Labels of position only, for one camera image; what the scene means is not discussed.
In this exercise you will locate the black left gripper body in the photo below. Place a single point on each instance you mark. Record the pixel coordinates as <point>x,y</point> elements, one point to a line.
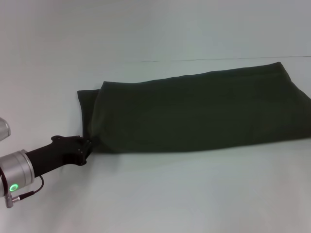
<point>56,153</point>

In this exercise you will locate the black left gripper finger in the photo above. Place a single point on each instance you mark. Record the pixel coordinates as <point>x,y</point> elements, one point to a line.
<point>85,142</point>
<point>83,156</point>

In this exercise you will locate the dark green shirt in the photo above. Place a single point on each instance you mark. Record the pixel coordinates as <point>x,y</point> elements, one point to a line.
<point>194,114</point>

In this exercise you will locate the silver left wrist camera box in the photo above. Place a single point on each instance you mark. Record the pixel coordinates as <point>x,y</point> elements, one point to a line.
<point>4,128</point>

